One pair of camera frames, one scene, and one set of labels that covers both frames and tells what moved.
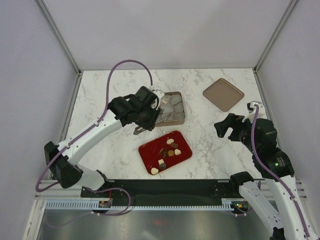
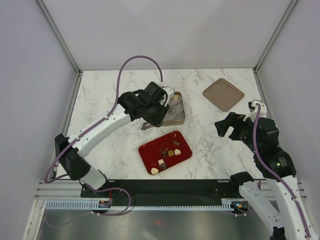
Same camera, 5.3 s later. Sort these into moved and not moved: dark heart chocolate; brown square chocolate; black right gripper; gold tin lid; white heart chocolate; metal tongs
Moved: metal tongs; brown square chocolate
Not moved: gold tin lid; black right gripper; dark heart chocolate; white heart chocolate
